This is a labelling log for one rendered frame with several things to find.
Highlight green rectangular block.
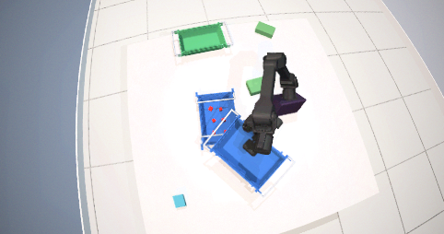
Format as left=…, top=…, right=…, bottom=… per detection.
left=246, top=76, right=263, bottom=96
left=255, top=21, right=276, bottom=39

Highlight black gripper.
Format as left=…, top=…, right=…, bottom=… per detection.
left=243, top=117, right=284, bottom=157

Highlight small light blue block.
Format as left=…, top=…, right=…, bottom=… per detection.
left=172, top=194, right=187, bottom=208

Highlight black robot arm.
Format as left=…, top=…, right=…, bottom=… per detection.
left=242, top=52, right=298, bottom=155

